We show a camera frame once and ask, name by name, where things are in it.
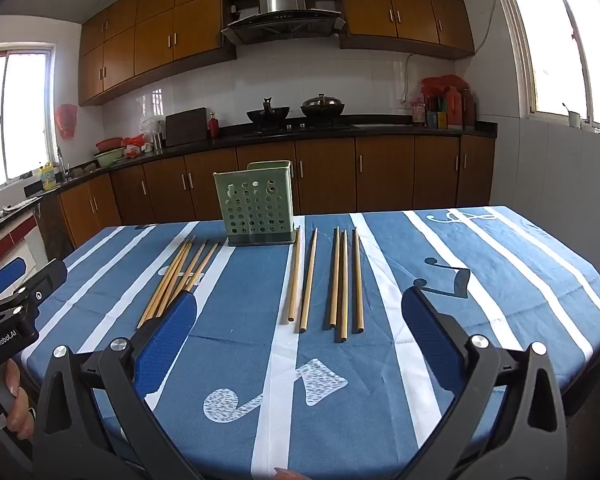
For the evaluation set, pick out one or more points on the green basin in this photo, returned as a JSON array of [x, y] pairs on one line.
[[107, 158]]

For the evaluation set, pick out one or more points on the white mug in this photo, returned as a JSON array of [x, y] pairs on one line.
[[574, 119]]

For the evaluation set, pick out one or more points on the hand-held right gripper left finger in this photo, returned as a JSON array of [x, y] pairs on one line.
[[172, 330]]

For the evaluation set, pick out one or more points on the red bottle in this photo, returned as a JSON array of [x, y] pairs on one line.
[[213, 126]]

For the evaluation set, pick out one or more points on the blue white striped tablecloth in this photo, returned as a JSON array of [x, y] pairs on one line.
[[360, 385]]

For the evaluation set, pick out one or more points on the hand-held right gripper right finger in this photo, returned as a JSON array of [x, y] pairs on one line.
[[425, 330]]

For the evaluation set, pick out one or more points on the wooden base cabinets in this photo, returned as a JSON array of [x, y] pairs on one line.
[[380, 175]]

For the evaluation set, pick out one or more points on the black kitchen countertop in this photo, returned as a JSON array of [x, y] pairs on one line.
[[430, 129]]

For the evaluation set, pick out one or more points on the orange oil bottle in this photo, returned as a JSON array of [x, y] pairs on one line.
[[453, 107]]

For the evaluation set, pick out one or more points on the black open wok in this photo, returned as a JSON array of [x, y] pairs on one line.
[[267, 115]]

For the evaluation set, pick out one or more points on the person's left hand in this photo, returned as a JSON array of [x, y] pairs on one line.
[[22, 417]]

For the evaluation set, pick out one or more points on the wooden chopstick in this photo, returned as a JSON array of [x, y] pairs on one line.
[[343, 285], [172, 275], [294, 275], [333, 280], [181, 280], [167, 281], [357, 280], [197, 270], [162, 285], [309, 280]]

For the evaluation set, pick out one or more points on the gas stove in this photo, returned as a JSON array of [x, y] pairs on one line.
[[300, 128]]

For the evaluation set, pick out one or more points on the large red plastic bag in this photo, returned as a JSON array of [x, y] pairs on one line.
[[442, 85]]

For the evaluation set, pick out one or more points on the large sliding window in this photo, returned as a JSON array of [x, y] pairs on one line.
[[555, 35]]

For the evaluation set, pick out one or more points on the steel cup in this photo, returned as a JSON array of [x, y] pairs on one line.
[[158, 138]]

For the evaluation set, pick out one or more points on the red basin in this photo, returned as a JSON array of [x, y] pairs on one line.
[[110, 144]]

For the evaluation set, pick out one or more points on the small red plastic bag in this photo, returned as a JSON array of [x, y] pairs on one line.
[[132, 141]]

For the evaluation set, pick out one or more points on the small seasoning jar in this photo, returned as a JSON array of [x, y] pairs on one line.
[[419, 112]]

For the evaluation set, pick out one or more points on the white plastic bag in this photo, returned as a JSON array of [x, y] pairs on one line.
[[147, 127]]

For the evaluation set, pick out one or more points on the wooden wall cabinets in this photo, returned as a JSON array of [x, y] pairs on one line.
[[145, 35], [405, 5]]

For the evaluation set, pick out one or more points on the yellow dish soap bottle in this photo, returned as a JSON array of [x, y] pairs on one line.
[[46, 176]]

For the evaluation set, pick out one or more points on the metal faucet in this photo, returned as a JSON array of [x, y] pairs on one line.
[[60, 160]]

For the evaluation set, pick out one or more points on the small sliding window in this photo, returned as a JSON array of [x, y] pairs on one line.
[[25, 110]]

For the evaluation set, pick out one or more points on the colourful seasoning box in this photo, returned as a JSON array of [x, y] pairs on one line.
[[436, 120]]

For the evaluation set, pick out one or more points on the green perforated chopstick holder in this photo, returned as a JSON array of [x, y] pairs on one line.
[[252, 210]]

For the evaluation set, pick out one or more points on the person's right hand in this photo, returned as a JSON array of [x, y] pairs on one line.
[[287, 475]]

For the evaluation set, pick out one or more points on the hanging red plastic bag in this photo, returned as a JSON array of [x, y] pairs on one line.
[[66, 120]]

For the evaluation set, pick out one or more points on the black lidded wok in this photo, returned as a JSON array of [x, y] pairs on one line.
[[322, 107]]

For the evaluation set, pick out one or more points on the dark sauce bottle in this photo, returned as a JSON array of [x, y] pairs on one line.
[[468, 107]]

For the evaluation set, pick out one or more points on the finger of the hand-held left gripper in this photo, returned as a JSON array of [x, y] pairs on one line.
[[7, 272], [50, 272]]

